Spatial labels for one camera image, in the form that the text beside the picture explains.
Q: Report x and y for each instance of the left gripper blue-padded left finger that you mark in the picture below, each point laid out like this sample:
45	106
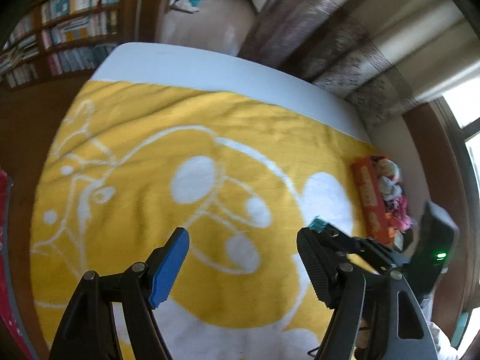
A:
164	265

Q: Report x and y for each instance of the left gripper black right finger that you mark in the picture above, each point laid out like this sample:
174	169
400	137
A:
335	280

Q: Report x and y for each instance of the teal binder clip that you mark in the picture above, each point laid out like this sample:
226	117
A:
318	225

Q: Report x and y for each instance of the pink leopard fuzzy sock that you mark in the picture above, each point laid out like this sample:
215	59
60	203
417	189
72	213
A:
391	193

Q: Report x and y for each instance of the pastel sock ball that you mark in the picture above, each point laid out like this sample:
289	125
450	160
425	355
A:
386	168

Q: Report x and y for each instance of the gloved right hand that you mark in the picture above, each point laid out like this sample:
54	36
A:
442	343

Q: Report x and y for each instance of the orange storage box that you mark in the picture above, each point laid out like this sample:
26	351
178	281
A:
373	207

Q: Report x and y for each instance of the yellow white cartoon blanket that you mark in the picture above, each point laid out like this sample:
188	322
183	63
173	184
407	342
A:
132	162

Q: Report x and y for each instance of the patterned curtain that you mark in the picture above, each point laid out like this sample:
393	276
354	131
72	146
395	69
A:
385	57

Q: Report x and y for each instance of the wooden bookshelf with books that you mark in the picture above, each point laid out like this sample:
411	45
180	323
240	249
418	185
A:
57	39

